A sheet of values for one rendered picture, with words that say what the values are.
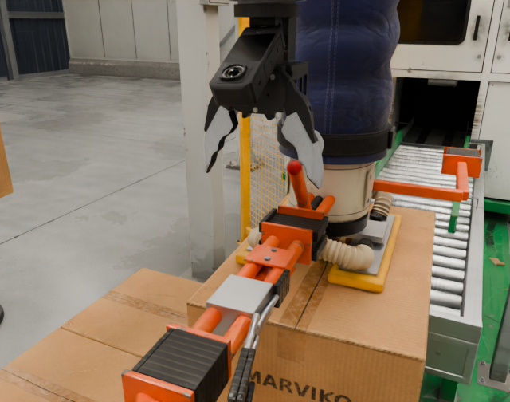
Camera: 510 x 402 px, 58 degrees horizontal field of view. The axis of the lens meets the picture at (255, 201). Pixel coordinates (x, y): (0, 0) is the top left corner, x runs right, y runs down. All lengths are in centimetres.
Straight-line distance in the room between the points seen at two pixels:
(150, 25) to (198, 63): 1047
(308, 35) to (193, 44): 150
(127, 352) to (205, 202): 123
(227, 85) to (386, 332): 49
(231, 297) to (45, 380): 88
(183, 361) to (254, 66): 29
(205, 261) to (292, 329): 188
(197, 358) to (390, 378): 39
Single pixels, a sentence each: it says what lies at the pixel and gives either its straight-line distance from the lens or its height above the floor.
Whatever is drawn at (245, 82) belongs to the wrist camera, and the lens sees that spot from 44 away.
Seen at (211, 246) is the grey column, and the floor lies 24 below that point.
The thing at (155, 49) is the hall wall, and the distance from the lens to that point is 1269.
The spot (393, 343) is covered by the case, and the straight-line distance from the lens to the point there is 76.
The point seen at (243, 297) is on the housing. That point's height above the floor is 109.
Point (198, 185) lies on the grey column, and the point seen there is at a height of 59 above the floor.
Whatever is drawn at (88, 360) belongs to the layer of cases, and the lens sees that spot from 139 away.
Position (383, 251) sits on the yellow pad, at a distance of 96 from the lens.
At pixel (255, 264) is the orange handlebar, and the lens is 64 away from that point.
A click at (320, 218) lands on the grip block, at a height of 110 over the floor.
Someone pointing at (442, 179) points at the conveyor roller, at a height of 55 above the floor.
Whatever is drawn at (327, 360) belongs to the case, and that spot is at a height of 90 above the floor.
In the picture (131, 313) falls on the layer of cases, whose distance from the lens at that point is 154.
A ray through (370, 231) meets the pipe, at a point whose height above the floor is 100.
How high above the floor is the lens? 140
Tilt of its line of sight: 21 degrees down
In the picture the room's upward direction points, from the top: straight up
